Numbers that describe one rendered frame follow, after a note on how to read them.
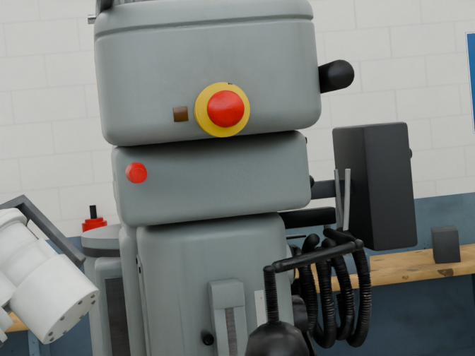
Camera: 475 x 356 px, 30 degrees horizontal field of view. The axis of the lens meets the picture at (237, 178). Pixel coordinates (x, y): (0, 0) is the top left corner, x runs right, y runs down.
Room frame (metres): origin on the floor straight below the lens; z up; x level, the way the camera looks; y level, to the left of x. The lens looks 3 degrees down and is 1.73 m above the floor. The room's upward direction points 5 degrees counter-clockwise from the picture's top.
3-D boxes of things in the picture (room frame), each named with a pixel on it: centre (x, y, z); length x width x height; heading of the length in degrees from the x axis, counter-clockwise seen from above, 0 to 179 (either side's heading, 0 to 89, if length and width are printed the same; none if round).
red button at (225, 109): (0.96, 0.01, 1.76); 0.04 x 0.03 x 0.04; 99
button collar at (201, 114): (0.98, 0.01, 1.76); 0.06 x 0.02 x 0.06; 99
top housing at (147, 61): (1.22, 0.05, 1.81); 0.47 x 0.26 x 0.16; 9
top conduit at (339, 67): (1.26, -0.09, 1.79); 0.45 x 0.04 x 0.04; 9
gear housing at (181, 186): (1.25, 0.05, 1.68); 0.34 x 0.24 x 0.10; 9
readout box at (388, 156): (1.55, -0.24, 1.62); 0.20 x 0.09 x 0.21; 9
